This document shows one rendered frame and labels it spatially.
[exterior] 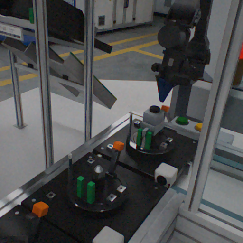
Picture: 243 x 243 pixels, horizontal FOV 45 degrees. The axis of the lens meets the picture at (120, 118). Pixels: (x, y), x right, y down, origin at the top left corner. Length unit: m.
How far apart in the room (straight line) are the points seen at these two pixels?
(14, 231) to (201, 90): 0.46
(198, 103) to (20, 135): 0.71
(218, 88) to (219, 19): 3.40
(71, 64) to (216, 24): 3.25
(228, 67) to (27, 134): 0.79
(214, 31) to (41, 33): 3.42
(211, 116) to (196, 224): 0.27
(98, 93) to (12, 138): 0.37
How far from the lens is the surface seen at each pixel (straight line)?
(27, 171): 0.95
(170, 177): 0.74
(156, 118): 0.80
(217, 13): 3.96
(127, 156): 0.82
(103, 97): 0.97
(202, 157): 0.63
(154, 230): 0.66
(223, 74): 0.55
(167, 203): 0.72
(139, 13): 7.28
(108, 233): 0.60
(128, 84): 1.58
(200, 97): 0.60
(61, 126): 1.17
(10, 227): 0.66
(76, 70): 0.85
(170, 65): 0.84
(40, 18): 0.68
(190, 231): 0.75
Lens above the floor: 1.45
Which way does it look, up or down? 29 degrees down
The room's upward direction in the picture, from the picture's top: 4 degrees clockwise
